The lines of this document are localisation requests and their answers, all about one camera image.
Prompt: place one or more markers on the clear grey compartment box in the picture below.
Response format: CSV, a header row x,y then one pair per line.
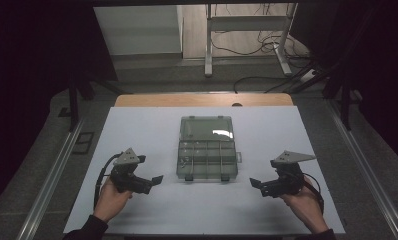
x,y
207,156

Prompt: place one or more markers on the dark table grommet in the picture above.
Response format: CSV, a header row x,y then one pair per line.
x,y
237,104

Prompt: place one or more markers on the white desk frame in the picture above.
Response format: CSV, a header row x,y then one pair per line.
x,y
208,50

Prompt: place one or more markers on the white table mat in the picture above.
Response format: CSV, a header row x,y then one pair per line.
x,y
147,133

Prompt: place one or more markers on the white cabinet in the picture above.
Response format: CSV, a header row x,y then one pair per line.
x,y
137,30

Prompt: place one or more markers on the person's left hand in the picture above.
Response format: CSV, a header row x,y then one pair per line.
x,y
112,201

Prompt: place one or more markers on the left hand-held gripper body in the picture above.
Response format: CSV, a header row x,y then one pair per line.
x,y
127,178

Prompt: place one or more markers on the person's right hand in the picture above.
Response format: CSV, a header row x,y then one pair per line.
x,y
307,206

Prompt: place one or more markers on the dark curtain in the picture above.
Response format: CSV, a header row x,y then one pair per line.
x,y
27,83
387,66

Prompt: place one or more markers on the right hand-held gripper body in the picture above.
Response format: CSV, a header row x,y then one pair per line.
x,y
287,183

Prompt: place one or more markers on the black metal stand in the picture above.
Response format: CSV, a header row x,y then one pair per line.
x,y
73,103
345,106

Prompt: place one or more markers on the white power strip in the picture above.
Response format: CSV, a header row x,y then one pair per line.
x,y
307,75

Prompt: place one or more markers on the aluminium floor rail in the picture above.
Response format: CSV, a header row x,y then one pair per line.
x,y
53,176
367,166

